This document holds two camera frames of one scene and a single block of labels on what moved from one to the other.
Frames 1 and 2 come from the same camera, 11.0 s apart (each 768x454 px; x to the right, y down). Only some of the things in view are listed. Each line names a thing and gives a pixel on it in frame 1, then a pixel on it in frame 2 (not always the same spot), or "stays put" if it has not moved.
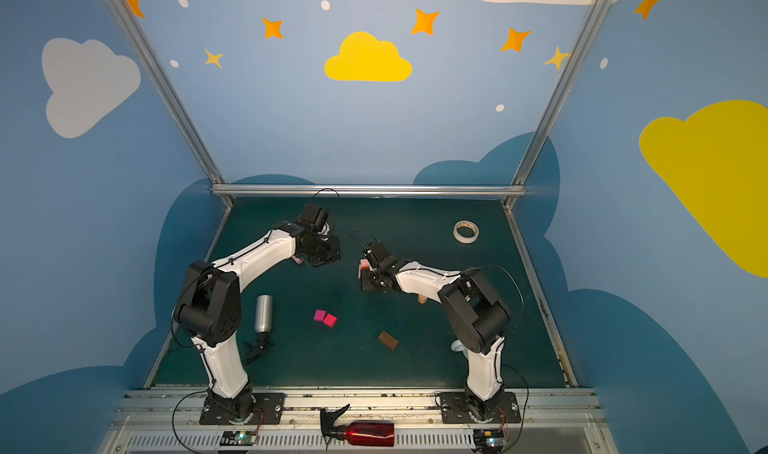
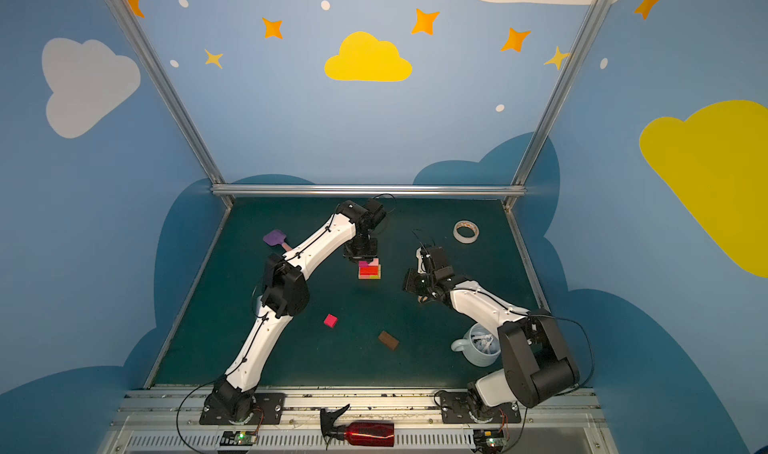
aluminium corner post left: (163, 83) stays put
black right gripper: (369, 275) to (417, 282)
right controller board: (488, 441) stays put
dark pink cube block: (330, 320) stays put
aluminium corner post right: (516, 191) stays put
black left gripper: (324, 250) to (363, 252)
